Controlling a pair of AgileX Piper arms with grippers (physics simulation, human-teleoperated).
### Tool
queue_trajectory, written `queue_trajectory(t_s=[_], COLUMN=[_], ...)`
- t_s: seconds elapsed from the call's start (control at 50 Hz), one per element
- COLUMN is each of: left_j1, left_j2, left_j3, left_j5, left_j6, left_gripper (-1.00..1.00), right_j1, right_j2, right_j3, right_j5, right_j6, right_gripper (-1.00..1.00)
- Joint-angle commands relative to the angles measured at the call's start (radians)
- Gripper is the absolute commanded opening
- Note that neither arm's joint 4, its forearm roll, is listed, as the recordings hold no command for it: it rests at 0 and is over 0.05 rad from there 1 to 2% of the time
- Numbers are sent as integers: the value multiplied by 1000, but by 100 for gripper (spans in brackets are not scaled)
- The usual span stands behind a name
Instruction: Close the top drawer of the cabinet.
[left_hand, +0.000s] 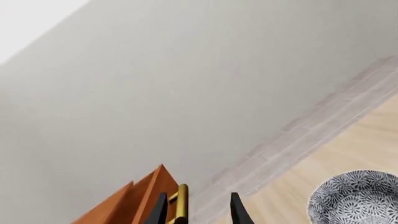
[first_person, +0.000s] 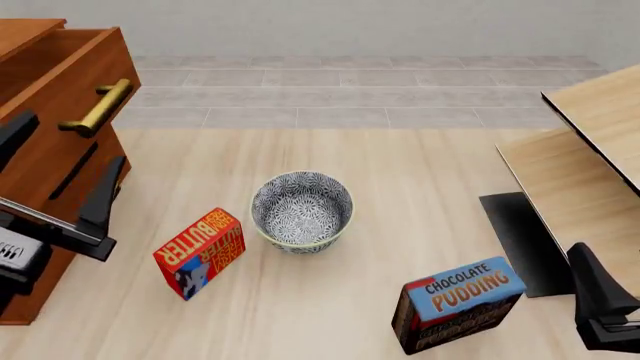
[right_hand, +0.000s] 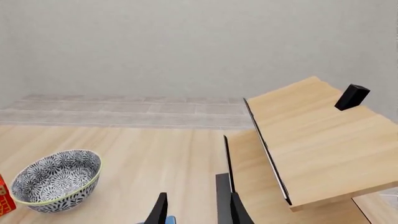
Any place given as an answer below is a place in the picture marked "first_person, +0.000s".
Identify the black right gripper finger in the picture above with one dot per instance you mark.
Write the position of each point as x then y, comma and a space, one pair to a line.
597, 285

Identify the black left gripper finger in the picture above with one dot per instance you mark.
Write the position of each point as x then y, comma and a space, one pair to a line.
17, 137
102, 202

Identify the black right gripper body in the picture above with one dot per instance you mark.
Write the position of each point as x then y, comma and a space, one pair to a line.
615, 333

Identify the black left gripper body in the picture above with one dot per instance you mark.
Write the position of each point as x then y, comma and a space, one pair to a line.
60, 230

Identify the closed wooden drawer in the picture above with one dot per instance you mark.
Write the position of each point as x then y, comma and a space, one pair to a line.
95, 168

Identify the open wooden drawer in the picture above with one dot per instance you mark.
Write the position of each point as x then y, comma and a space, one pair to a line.
55, 93

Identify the wooden cabinet with drawers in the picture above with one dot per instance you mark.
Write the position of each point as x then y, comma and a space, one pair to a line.
47, 288

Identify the red butter box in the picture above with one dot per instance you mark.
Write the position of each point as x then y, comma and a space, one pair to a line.
200, 251

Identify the pale wooden shelf unit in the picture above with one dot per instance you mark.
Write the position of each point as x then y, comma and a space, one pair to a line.
565, 176

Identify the chocolate pudding box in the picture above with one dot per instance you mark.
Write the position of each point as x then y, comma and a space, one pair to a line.
457, 303

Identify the blue white patterned bowl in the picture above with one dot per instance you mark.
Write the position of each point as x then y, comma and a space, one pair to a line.
300, 215

